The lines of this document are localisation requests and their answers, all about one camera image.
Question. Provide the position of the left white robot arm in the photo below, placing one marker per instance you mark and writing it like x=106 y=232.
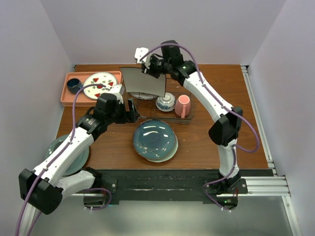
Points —
x=44 y=187

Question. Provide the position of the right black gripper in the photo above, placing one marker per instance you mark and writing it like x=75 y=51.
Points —
x=149 y=69

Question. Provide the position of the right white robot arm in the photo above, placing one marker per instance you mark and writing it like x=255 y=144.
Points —
x=227 y=119

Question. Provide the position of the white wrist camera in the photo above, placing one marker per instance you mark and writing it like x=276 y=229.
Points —
x=118 y=91
x=142 y=56

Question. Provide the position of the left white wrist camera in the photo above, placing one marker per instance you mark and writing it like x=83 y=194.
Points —
x=118 y=91

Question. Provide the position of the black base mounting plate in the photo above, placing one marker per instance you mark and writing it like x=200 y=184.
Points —
x=169 y=185

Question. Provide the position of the white square plate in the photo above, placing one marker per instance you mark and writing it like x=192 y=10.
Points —
x=137 y=81

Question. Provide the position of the pink plastic tray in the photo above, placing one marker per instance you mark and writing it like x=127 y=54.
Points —
x=82 y=100

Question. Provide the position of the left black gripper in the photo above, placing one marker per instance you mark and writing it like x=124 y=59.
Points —
x=128 y=116

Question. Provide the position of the white plate red characters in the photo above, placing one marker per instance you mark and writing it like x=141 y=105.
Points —
x=143 y=96

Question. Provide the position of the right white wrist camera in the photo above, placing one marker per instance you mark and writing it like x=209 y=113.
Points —
x=142 y=56

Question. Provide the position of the dark blue mug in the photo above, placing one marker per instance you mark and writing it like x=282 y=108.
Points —
x=74 y=85

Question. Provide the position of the grey green plate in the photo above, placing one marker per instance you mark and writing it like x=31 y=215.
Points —
x=77 y=164

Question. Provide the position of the mint green flower plate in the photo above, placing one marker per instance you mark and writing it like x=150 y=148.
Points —
x=170 y=155

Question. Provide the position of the black wire dish rack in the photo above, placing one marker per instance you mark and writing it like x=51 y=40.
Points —
x=148 y=110

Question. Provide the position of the white watermelon pattern plate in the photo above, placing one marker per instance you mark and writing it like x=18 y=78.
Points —
x=100 y=82

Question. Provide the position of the dark teal blossom plate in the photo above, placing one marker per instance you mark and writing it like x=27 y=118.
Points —
x=153 y=139

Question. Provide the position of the pink mug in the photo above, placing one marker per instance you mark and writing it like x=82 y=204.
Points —
x=182 y=106

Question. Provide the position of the blue floral small bowl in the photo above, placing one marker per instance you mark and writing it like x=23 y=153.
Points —
x=166 y=103

